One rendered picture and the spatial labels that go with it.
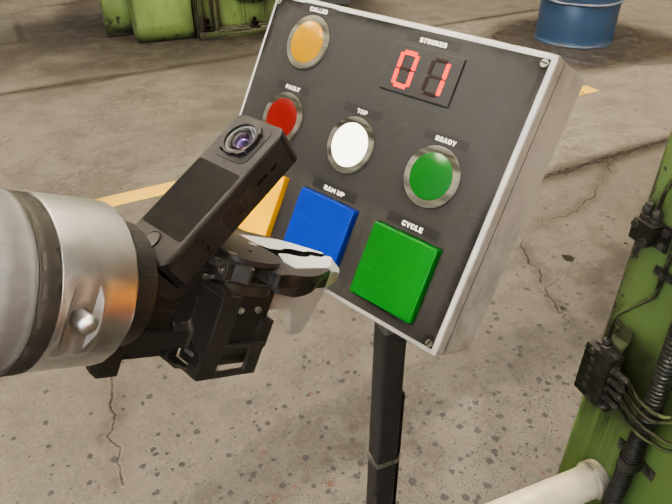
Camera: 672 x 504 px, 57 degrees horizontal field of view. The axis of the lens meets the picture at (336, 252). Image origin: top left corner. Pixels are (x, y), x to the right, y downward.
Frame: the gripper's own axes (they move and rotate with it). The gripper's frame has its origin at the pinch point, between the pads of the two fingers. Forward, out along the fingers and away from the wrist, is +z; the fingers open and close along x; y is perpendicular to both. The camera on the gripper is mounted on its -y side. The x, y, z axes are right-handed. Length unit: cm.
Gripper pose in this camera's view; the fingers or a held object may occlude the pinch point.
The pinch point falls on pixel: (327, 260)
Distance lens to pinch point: 49.9
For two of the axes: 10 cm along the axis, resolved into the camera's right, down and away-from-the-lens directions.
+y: -3.4, 9.2, 1.9
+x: 7.4, 3.9, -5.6
